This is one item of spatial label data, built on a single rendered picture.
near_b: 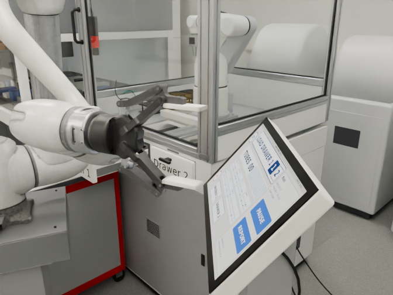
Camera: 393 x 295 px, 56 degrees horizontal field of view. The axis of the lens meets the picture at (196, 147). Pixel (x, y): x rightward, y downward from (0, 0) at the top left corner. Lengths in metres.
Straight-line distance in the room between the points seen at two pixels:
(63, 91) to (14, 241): 0.52
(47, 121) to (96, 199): 1.29
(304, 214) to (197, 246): 1.03
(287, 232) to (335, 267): 1.88
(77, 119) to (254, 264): 0.44
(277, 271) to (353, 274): 1.59
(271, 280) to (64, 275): 1.32
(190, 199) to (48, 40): 0.86
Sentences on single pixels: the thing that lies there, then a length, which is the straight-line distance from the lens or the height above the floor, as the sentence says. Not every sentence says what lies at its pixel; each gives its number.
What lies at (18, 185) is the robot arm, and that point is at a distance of 1.34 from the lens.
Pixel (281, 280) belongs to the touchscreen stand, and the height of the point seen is 0.85.
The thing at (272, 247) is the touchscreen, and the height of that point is 1.07.
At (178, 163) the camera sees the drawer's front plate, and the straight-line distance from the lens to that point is 1.59.
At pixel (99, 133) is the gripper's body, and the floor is 1.30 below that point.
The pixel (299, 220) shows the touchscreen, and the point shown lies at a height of 1.13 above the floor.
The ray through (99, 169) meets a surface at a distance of 1.67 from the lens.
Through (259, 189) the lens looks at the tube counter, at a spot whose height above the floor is 1.11.
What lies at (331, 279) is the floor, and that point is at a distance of 2.51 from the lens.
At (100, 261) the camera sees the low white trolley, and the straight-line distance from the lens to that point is 2.20.
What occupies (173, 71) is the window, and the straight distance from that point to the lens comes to 1.56.
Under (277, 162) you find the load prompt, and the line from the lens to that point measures 0.91.
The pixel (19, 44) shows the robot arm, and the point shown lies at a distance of 1.00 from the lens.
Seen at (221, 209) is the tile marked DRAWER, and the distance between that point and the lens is 1.00.
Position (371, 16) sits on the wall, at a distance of 4.58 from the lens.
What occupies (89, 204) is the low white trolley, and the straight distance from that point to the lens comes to 2.00.
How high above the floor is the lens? 1.50
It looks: 19 degrees down
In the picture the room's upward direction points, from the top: straight up
